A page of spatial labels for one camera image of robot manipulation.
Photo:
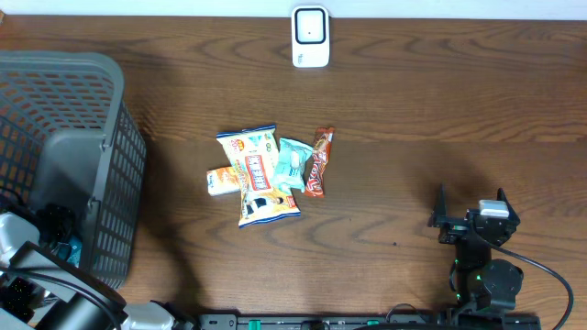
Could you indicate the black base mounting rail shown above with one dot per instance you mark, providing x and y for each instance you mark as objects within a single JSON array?
[{"x": 397, "y": 320}]

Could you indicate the blue Listerine mouthwash bottle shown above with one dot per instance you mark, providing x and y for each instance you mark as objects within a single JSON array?
[{"x": 70, "y": 251}]

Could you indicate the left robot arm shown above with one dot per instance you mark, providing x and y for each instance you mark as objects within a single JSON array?
[{"x": 32, "y": 271}]

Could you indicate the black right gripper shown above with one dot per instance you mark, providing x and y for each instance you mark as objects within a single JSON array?
[{"x": 455, "y": 227}]

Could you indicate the yellow white wipes packet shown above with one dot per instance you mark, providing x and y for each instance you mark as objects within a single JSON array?
[{"x": 253, "y": 154}]

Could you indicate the mint green wipes pack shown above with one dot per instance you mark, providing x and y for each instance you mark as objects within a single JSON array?
[{"x": 290, "y": 168}]

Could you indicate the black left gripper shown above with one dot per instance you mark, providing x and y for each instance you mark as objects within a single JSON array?
[{"x": 59, "y": 215}]

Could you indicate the grey plastic shopping basket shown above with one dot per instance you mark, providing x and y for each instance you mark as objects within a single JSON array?
[{"x": 68, "y": 139}]

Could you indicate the white barcode scanner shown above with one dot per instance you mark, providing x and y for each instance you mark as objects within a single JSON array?
[{"x": 310, "y": 36}]

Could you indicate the red chocolate bar wrapper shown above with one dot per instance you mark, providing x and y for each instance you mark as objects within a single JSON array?
[{"x": 321, "y": 152}]

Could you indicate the orange white snack packet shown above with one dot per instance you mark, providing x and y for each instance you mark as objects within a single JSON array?
[{"x": 222, "y": 181}]

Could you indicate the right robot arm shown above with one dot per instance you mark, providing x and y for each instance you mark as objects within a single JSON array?
[{"x": 482, "y": 283}]

